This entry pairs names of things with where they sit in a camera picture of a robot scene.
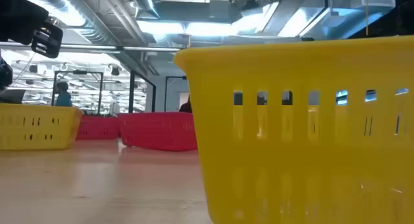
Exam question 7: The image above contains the grey monitor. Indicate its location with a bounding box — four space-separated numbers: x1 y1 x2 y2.
0 89 26 105

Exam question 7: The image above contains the ceiling light panel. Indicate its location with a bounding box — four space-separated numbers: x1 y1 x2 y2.
137 20 234 37

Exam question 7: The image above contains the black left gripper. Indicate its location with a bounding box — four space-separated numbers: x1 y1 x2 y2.
0 0 50 46

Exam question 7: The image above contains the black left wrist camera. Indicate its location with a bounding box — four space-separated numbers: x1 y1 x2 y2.
30 21 64 60

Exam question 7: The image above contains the red plastic slotted basket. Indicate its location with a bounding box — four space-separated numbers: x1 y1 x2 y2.
76 115 121 140
117 111 199 152

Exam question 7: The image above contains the silver air duct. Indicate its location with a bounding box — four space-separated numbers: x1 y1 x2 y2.
261 0 396 38

